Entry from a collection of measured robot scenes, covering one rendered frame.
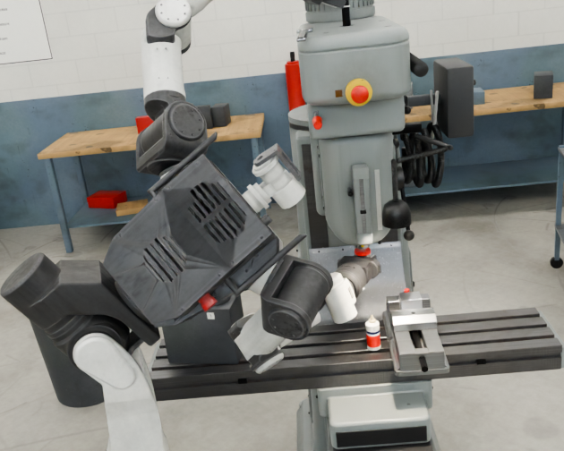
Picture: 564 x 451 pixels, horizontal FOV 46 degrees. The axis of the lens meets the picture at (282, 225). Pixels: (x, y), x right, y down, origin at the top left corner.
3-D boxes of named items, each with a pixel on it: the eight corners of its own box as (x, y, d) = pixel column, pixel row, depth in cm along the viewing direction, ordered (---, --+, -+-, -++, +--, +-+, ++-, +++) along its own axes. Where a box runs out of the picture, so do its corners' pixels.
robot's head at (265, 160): (272, 201, 142) (301, 182, 140) (247, 173, 138) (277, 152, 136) (272, 188, 147) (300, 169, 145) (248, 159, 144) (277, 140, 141)
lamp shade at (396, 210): (392, 231, 162) (391, 207, 159) (376, 223, 168) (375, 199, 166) (417, 224, 164) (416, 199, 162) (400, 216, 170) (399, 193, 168)
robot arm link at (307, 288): (286, 350, 140) (318, 321, 131) (252, 325, 140) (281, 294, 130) (306, 311, 148) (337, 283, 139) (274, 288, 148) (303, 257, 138)
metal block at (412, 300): (423, 317, 196) (422, 299, 193) (402, 319, 196) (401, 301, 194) (419, 309, 200) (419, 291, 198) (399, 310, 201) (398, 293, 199)
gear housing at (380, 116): (407, 131, 166) (405, 91, 162) (310, 141, 167) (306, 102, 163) (389, 106, 197) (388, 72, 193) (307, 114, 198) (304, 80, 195)
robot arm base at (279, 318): (296, 353, 136) (314, 324, 128) (242, 323, 137) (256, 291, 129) (322, 303, 147) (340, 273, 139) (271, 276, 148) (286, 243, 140)
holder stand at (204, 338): (237, 365, 196) (228, 305, 189) (167, 363, 201) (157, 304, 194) (248, 343, 207) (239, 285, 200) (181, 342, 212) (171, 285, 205)
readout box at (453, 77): (478, 136, 199) (478, 64, 191) (448, 139, 199) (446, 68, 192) (462, 122, 217) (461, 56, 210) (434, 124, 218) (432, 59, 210)
